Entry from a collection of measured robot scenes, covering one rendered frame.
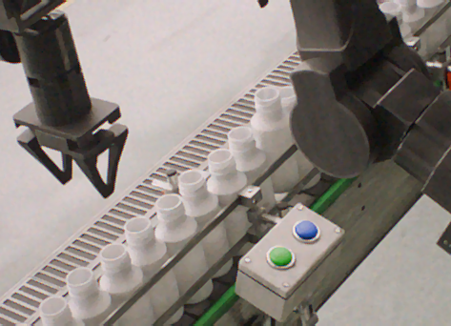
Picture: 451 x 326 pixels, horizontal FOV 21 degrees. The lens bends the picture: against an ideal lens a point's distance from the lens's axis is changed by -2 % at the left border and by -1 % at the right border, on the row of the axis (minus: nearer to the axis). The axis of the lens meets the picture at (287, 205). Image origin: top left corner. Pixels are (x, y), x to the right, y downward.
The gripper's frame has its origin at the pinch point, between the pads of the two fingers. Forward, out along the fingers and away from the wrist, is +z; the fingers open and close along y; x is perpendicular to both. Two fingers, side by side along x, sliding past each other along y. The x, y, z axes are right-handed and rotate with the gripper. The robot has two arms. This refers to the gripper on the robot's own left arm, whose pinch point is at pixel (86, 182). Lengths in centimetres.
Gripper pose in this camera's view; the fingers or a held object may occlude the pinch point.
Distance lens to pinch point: 132.0
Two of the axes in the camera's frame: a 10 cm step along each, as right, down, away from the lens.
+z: 1.5, 8.0, 5.9
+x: 5.7, -5.5, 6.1
